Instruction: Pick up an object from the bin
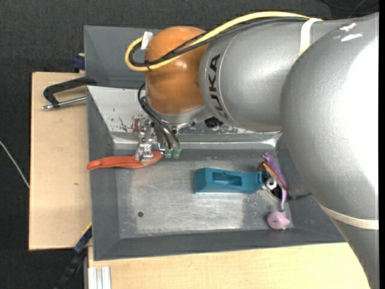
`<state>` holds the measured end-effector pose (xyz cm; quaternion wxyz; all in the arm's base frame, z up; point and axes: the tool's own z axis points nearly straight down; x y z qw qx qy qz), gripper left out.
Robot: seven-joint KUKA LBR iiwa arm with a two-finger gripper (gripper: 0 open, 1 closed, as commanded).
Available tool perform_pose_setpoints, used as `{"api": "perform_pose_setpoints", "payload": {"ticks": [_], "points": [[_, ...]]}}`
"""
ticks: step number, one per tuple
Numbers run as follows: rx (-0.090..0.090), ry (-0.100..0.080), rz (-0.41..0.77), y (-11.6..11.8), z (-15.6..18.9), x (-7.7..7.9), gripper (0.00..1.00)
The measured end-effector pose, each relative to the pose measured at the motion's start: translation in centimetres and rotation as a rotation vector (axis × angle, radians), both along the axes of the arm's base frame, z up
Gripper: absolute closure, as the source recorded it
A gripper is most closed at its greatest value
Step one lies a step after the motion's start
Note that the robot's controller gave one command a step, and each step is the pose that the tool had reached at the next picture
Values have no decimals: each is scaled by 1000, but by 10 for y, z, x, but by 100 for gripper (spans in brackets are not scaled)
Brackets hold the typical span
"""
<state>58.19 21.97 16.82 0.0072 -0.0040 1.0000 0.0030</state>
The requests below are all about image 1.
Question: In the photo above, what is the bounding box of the orange strip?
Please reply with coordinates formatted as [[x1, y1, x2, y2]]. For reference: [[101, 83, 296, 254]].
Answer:
[[87, 151, 165, 172]]

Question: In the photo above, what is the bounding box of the teal blue hollow block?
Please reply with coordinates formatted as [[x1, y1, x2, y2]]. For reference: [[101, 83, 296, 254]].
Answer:
[[193, 167, 264, 196]]

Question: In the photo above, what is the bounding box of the grey metal bin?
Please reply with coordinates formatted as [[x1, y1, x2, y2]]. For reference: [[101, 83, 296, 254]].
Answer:
[[83, 25, 347, 261]]

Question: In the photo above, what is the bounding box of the pale wood flat board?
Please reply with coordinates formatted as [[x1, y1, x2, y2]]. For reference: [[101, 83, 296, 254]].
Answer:
[[28, 72, 93, 251]]

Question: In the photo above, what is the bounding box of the purple and orange toy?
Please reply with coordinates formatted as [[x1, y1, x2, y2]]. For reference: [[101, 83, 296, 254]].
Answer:
[[259, 152, 292, 200]]

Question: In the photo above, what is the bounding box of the pink rounded toy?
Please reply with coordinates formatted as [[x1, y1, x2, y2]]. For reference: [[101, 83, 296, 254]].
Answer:
[[266, 191, 292, 231]]

